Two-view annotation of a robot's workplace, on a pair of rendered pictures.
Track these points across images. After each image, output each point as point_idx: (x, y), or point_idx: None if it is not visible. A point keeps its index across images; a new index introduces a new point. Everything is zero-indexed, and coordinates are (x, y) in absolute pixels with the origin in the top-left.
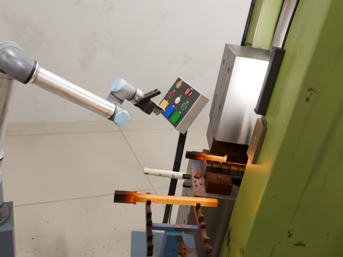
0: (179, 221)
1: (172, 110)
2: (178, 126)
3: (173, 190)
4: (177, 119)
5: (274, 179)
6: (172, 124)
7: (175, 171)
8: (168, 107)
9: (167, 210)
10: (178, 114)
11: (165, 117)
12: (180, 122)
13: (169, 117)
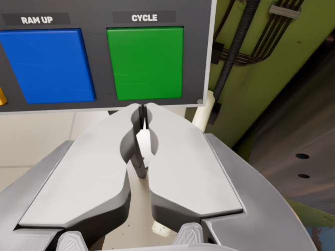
0: (310, 197)
1: (80, 49)
2: (208, 84)
3: (141, 153)
4: (180, 61)
5: None
6: (160, 100)
7: (134, 139)
8: (9, 56)
9: (143, 169)
10: (155, 37)
11: (60, 108)
12: (208, 63)
13: (97, 90)
